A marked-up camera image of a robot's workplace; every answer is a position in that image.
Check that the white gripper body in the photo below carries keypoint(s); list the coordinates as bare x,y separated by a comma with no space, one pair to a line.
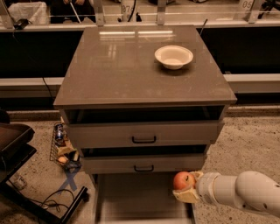
205,185

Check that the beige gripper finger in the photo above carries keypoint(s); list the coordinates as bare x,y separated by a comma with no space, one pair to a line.
187,195
194,176

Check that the red apple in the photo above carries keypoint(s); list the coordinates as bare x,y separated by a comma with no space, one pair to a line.
183,180

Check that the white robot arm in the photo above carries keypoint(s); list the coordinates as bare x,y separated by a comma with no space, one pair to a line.
250,191

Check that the middle grey drawer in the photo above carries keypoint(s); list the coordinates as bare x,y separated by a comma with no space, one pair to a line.
156,163

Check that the top grey drawer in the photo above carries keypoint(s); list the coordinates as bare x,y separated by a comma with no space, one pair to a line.
137,134

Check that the bottom open grey drawer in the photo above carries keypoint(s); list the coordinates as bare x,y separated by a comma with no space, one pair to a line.
139,198

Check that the grey drawer cabinet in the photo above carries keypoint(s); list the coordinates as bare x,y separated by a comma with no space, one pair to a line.
115,78

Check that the white paper bowl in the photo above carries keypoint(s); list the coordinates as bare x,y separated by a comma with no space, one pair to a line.
173,57

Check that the blue tape cross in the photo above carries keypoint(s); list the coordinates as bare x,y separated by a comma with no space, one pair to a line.
70,174

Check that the blue soda can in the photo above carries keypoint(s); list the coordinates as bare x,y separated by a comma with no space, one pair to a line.
59,134

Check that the black cart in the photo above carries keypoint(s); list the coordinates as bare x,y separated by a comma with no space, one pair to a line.
43,176

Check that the white cloth covered object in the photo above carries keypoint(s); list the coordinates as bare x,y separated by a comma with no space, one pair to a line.
35,12

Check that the black device on ledge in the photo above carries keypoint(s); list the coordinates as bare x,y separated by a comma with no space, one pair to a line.
21,24

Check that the wire basket with snacks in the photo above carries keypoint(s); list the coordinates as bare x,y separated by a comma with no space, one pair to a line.
66,156

